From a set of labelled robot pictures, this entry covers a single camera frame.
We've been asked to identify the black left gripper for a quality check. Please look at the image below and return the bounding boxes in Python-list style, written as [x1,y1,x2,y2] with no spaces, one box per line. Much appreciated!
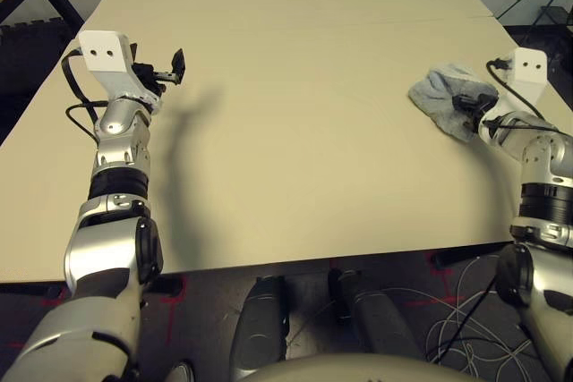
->
[129,42,187,93]

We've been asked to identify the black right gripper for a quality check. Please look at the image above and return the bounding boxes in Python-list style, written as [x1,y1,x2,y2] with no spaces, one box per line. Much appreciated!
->
[451,92,494,127]

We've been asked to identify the grey terry rag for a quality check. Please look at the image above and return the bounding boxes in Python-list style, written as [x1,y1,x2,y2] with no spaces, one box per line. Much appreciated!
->
[407,60,500,145]

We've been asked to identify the black foam floor mat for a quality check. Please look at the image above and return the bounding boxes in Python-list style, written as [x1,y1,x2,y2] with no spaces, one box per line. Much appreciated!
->
[0,18,78,142]

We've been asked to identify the black table foot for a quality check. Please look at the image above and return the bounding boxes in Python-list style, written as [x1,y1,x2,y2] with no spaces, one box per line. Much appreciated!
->
[431,242,512,270]

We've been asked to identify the red tape corner mark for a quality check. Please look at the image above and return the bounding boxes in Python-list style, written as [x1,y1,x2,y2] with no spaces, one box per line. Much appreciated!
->
[405,255,467,308]

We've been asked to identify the grey right robot leg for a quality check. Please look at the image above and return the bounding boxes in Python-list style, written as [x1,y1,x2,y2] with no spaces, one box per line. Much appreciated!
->
[328,267,425,363]

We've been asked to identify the grey robot leg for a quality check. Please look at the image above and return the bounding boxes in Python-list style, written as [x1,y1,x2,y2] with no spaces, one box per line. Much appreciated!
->
[229,275,291,379]
[328,267,425,363]

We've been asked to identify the red tape cross mark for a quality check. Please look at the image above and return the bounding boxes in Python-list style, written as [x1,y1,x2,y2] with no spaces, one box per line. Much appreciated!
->
[159,276,188,344]

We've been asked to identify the grey robot torso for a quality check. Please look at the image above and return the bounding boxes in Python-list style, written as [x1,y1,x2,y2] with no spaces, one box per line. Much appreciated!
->
[244,352,485,382]

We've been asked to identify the grey left robot leg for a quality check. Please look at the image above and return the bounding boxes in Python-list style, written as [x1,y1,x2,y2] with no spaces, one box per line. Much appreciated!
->
[229,275,291,379]

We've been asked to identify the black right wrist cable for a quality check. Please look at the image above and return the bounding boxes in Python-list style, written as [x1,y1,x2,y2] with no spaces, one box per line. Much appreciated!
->
[485,58,561,133]

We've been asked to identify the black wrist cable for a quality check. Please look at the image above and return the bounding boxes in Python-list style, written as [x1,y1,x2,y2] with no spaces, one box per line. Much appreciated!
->
[485,58,561,133]
[61,47,109,142]

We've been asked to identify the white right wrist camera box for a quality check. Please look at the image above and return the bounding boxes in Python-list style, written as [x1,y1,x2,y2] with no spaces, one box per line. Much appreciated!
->
[492,47,549,111]

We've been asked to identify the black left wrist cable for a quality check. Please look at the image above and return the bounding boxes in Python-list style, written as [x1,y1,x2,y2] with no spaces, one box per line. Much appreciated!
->
[61,47,109,142]

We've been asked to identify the black floor cable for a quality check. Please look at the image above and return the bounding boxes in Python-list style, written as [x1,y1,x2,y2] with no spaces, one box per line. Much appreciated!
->
[435,273,501,357]

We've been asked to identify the white floor cables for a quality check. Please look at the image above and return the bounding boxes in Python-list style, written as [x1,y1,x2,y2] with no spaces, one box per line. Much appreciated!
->
[423,255,539,379]

